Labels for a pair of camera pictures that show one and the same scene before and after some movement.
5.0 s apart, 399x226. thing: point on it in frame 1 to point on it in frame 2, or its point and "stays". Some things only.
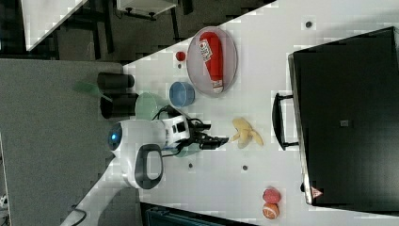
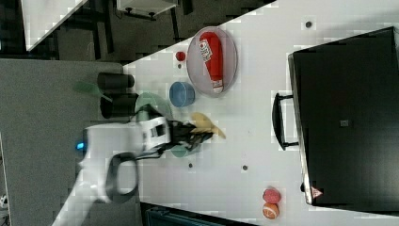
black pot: [119, 105] stays
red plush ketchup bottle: [211, 51] stays
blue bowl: [182, 94] stays
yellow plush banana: [246, 133] to [203, 123]
